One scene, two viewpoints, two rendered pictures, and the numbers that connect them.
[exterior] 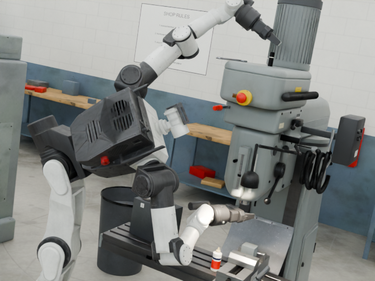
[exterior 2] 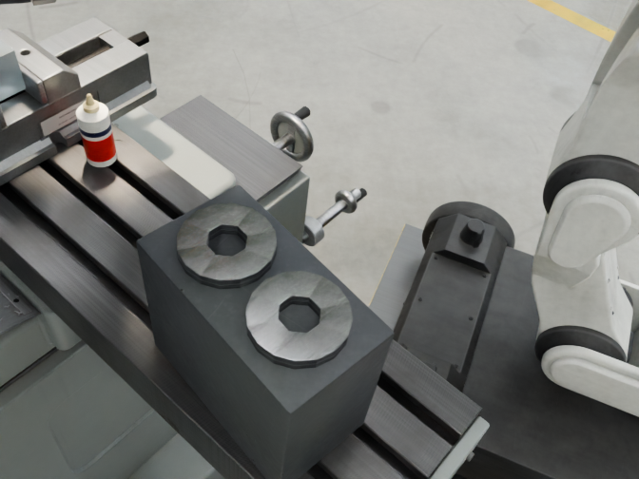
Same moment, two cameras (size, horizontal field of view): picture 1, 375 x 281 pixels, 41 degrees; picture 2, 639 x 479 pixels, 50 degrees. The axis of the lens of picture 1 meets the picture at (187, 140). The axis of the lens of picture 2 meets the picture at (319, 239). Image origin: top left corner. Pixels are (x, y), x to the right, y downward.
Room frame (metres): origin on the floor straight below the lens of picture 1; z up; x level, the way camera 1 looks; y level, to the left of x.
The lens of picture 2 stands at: (2.74, 0.19, 1.64)
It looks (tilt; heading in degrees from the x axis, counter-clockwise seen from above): 51 degrees down; 188
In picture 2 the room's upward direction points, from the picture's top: 8 degrees clockwise
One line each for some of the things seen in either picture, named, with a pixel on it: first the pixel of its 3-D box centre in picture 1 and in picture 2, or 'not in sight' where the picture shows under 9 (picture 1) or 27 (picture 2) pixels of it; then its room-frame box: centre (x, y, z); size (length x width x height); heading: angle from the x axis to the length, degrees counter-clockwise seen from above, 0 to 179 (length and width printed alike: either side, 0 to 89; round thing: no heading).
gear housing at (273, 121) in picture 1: (264, 114); not in sight; (2.20, -0.31, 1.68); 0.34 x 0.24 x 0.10; 153
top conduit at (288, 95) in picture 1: (301, 96); not in sight; (2.13, -0.44, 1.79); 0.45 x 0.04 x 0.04; 153
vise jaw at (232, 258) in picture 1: (243, 260); (30, 63); (2.09, -0.32, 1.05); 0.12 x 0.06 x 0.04; 64
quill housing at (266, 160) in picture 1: (252, 161); not in sight; (2.17, -0.30, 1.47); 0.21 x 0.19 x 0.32; 63
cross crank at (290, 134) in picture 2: not in sight; (280, 144); (1.72, -0.07, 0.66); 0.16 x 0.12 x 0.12; 153
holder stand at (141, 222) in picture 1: (155, 218); (259, 335); (2.40, 0.09, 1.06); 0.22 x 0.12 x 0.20; 56
